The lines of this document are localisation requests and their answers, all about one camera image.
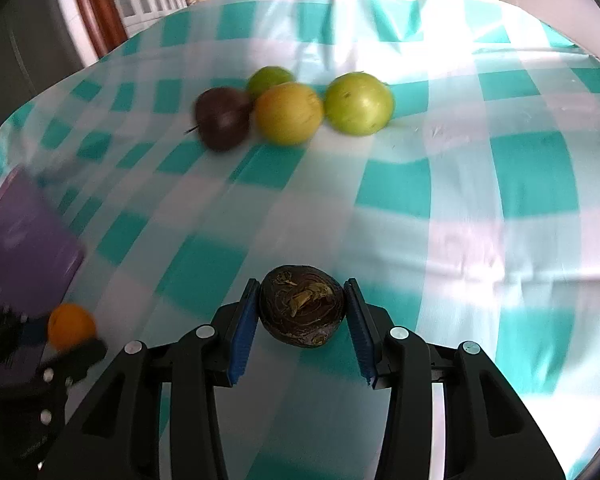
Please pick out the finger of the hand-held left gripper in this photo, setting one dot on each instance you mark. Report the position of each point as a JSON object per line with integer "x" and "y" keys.
{"x": 82, "y": 357}
{"x": 10, "y": 327}

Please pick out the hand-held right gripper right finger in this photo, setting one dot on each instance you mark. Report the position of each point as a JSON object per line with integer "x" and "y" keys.
{"x": 361, "y": 340}

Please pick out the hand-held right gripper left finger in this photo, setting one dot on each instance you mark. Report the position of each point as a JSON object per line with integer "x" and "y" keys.
{"x": 243, "y": 340}

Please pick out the small orange fruit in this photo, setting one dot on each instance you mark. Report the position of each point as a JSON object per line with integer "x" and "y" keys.
{"x": 70, "y": 326}

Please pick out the dark brown round fruit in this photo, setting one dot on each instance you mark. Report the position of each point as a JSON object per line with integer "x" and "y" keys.
{"x": 300, "y": 306}

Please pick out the purple plastic container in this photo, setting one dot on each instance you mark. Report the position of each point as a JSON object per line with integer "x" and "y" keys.
{"x": 25, "y": 250}

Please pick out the teal white checked tablecloth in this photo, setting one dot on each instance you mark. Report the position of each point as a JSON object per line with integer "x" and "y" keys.
{"x": 430, "y": 185}

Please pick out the dark purple round fruit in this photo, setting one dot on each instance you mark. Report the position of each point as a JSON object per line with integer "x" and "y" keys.
{"x": 223, "y": 119}

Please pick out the yellow round fruit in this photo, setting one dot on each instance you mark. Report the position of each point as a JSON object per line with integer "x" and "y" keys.
{"x": 288, "y": 115}

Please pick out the large green round fruit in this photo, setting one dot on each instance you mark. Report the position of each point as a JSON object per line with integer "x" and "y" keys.
{"x": 358, "y": 104}

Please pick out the small green round fruit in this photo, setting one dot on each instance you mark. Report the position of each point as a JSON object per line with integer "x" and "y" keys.
{"x": 269, "y": 79}

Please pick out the dark grey appliance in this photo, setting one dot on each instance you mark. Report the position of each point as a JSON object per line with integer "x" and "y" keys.
{"x": 25, "y": 50}

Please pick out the brown wooden frame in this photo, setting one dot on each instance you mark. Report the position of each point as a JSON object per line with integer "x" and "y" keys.
{"x": 96, "y": 5}

